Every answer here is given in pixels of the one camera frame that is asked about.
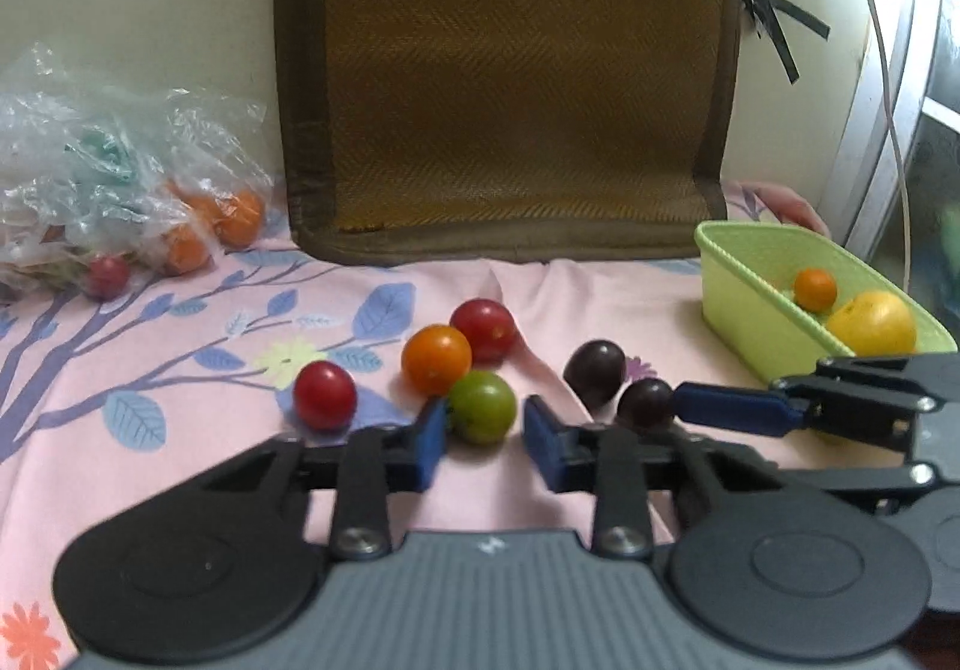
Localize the clear plastic fruit bag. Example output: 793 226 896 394
2 43 275 301

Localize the white window frame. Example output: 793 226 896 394
820 0 958 266

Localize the orange mandarin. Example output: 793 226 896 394
793 267 838 314

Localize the green cherry tomato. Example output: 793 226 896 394
446 369 517 446

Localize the green plastic basket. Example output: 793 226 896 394
695 221 958 390

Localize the orange cherry tomato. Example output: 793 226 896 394
400 324 472 395

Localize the white power cable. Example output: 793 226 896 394
782 0 913 293

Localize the black tape cross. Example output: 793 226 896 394
742 0 832 83

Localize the red cherry tomato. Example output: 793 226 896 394
293 361 358 433
449 298 517 365

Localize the pink patterned bedsheet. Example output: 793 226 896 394
0 178 960 670

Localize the brown woven seat cushion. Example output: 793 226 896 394
274 0 740 266

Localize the dark purple plum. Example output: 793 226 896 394
615 377 674 434
563 338 626 413

